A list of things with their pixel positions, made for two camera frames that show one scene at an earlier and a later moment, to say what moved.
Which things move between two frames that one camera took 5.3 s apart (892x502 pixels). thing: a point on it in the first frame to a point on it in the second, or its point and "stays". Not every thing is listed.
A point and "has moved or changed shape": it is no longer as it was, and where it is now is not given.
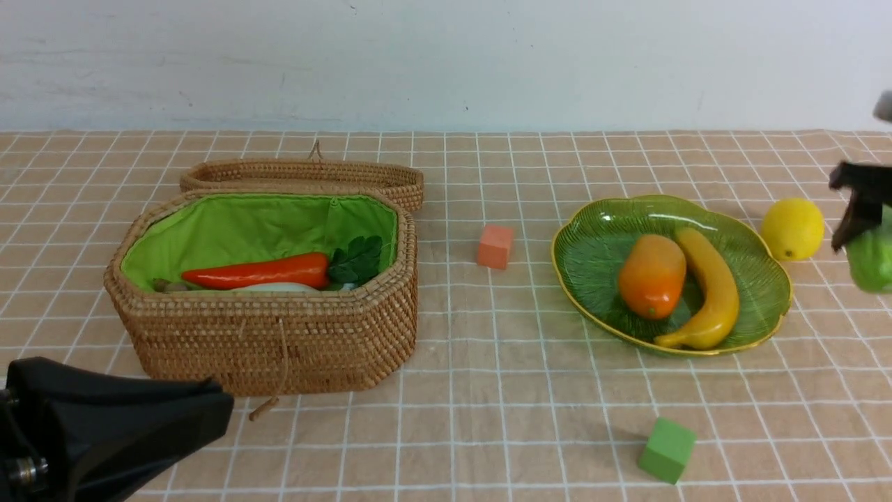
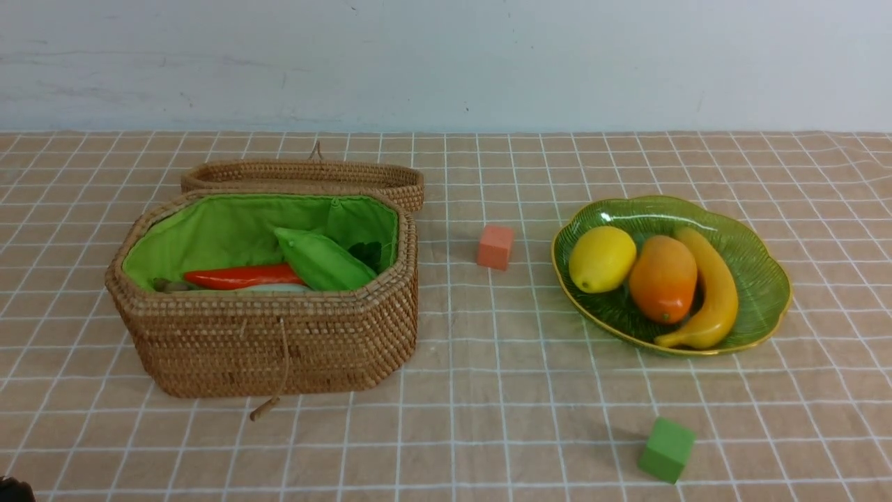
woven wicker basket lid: (316, 172) stays
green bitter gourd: (870, 255) to (323, 263)
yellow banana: (716, 318) stays
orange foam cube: (494, 247) stays
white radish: (277, 287) stays
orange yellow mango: (651, 278) has moved or changed shape
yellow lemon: (794, 228) to (601, 259)
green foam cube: (667, 450) stays
